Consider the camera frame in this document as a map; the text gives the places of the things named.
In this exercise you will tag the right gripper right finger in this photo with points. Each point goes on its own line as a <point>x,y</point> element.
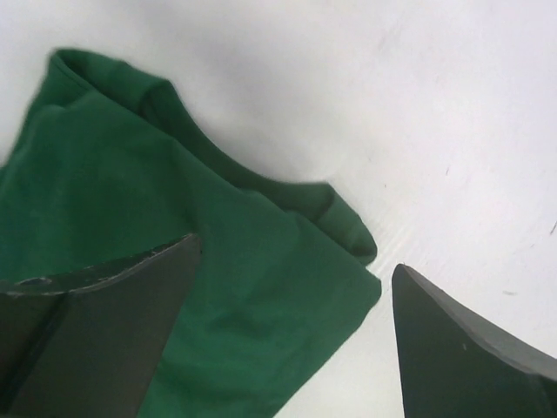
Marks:
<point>455,363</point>

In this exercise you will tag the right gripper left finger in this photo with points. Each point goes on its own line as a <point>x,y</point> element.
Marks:
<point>87,343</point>

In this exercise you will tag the green t shirt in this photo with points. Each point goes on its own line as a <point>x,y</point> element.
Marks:
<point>109,163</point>

